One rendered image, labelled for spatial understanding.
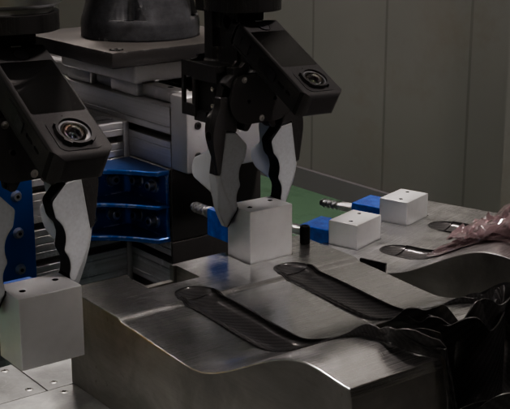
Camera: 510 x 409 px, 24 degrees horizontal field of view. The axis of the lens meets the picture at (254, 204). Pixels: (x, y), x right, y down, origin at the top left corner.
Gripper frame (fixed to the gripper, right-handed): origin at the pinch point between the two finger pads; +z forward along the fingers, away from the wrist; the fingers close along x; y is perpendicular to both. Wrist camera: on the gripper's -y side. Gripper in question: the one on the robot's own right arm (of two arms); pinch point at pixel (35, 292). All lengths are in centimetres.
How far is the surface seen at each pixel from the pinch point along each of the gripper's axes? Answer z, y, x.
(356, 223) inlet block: 6.8, 15.5, -44.9
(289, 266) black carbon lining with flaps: 6.3, 7.7, -29.6
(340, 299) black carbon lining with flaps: 7.0, -0.1, -29.2
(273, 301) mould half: 6.4, 1.7, -23.1
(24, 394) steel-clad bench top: 15.0, 14.5, -5.5
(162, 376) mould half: 8.9, -1.0, -10.0
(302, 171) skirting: 89, 280, -255
